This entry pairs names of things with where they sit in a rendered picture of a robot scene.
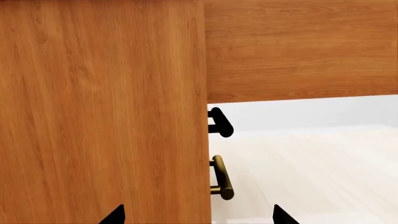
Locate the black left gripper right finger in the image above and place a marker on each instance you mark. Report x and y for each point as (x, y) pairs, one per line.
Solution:
(281, 217)

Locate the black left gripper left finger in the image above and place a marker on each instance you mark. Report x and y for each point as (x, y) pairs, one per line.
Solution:
(116, 216)

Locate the brown wooden cabinet door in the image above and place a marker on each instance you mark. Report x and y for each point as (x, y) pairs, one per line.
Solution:
(298, 49)

